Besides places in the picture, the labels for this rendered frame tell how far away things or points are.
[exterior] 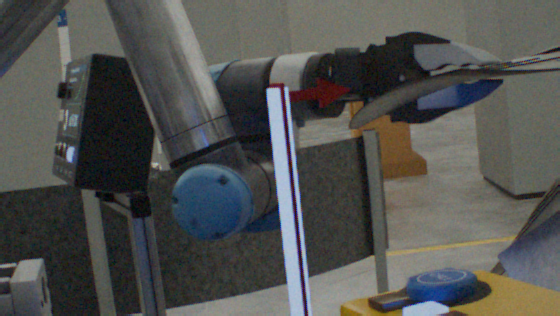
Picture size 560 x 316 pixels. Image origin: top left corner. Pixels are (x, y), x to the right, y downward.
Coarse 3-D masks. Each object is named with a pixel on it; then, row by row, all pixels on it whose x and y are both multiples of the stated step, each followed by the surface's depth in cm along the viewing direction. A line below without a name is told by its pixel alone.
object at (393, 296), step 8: (376, 296) 49; (384, 296) 48; (392, 296) 48; (400, 296) 48; (368, 304) 48; (376, 304) 48; (384, 304) 47; (392, 304) 47; (400, 304) 47; (408, 304) 48; (384, 312) 47
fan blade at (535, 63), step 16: (496, 64) 81; (512, 64) 80; (528, 64) 79; (544, 64) 77; (416, 80) 70; (432, 80) 69; (448, 80) 70; (464, 80) 72; (384, 96) 75; (400, 96) 77; (416, 96) 82; (368, 112) 82; (384, 112) 87; (352, 128) 87
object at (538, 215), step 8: (552, 184) 101; (552, 192) 99; (544, 200) 100; (552, 200) 97; (536, 208) 102; (544, 208) 98; (552, 208) 95; (536, 216) 99; (544, 216) 96; (528, 224) 101; (536, 224) 97; (520, 232) 102; (528, 232) 98; (496, 264) 104; (496, 272) 98; (504, 272) 96
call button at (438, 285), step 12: (420, 276) 50; (432, 276) 50; (444, 276) 49; (456, 276) 49; (468, 276) 49; (408, 288) 49; (420, 288) 48; (432, 288) 48; (444, 288) 47; (456, 288) 47; (468, 288) 48; (420, 300) 48; (432, 300) 48; (444, 300) 47
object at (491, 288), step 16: (480, 272) 53; (480, 288) 49; (496, 288) 49; (512, 288) 49; (528, 288) 48; (544, 288) 48; (352, 304) 50; (416, 304) 47; (448, 304) 47; (464, 304) 47; (480, 304) 46; (496, 304) 46; (512, 304) 46; (528, 304) 45; (544, 304) 45
